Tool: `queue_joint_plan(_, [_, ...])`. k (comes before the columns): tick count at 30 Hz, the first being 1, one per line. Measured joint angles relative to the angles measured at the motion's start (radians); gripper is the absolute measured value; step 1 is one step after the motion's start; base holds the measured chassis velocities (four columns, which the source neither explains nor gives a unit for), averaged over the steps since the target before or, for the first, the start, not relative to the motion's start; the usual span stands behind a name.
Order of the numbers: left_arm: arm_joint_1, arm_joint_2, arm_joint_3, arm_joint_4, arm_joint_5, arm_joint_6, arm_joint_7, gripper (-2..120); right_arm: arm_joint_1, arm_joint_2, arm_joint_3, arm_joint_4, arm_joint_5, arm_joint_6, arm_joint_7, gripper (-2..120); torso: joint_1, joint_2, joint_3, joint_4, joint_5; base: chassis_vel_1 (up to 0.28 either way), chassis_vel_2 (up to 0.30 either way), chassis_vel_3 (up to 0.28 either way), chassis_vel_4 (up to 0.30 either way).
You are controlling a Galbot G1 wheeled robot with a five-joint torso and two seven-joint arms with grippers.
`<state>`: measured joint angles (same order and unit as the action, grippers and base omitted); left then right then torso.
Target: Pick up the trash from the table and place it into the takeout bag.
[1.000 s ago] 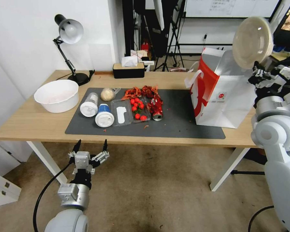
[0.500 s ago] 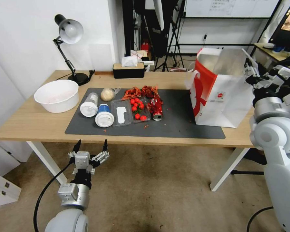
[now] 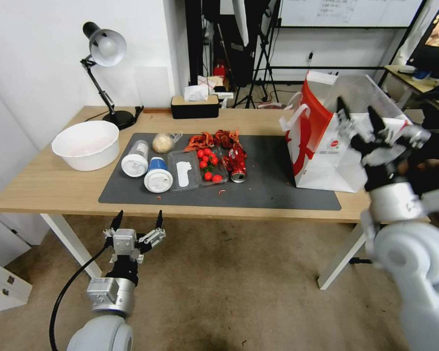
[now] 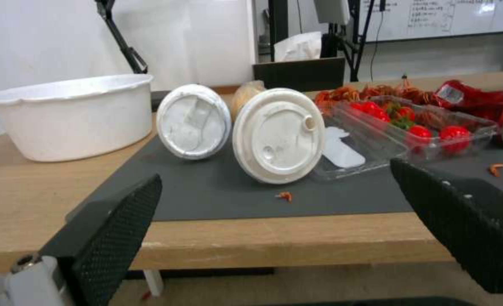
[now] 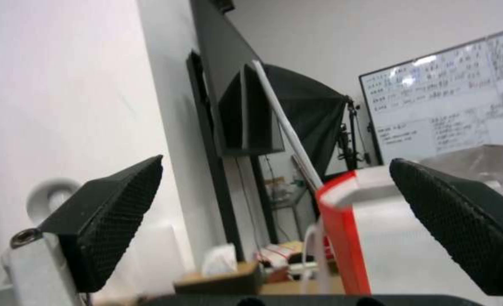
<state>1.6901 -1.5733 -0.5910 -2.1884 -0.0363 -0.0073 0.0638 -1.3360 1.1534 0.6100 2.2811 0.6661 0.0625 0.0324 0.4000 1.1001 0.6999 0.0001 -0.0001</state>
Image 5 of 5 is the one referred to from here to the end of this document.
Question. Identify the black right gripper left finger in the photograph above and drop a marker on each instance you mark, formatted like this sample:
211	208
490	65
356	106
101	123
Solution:
106	220

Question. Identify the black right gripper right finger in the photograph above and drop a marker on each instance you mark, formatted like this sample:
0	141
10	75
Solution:
455	223

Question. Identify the brown cardboard box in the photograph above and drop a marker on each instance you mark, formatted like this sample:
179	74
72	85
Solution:
221	277

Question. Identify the crumpled white paper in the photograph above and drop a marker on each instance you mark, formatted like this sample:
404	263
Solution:
219	258

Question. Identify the whiteboard with writing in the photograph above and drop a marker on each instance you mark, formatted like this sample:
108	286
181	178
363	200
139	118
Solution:
447	95

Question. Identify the black light stand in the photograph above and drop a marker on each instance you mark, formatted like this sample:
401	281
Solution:
353	137

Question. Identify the red and white packet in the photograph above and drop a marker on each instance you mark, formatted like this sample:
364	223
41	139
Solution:
277	253

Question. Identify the black folded wedge panel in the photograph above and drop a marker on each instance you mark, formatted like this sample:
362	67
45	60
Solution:
251	121

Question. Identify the black photo softbox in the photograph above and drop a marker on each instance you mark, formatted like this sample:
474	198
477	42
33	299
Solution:
311	111

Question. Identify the long white rod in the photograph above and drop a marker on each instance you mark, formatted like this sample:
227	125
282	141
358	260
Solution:
285	121

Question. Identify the dark grey partition panel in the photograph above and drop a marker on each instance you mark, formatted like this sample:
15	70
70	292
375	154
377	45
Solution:
221	41

